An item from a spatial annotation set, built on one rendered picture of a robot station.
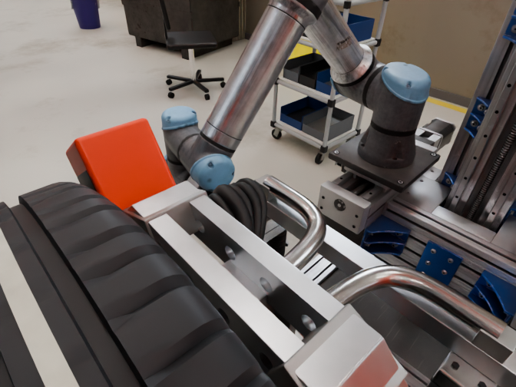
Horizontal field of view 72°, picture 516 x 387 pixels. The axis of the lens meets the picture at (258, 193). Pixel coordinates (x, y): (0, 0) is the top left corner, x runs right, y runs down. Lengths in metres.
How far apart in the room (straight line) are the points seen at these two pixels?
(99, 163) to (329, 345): 0.26
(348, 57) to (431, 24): 2.93
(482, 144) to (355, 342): 0.80
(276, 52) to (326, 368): 0.51
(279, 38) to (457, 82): 3.28
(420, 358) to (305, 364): 1.16
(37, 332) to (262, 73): 0.53
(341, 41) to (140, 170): 0.64
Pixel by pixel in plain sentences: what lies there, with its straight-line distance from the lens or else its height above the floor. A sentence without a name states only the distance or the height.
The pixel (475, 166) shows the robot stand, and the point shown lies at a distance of 1.03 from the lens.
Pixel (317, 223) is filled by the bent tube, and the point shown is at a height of 1.01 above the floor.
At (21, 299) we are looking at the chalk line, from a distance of 0.21.
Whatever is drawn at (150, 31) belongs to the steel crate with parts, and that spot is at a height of 0.22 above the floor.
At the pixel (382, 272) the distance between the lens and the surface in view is 0.44.
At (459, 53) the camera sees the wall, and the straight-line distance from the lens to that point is 3.80.
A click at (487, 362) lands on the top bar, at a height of 0.97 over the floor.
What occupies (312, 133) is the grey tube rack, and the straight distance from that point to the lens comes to 2.48.
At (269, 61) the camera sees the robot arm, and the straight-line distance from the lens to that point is 0.64.
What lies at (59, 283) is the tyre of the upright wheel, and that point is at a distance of 0.22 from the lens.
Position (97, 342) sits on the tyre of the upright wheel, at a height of 1.17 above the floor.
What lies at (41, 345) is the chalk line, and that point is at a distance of 0.19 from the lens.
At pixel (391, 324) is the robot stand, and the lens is 1.42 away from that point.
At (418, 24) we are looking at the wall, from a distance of 3.90.
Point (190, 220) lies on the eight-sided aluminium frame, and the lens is 0.34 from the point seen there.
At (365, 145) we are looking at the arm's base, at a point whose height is 0.86.
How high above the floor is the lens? 1.33
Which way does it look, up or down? 38 degrees down
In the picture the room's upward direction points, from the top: 2 degrees clockwise
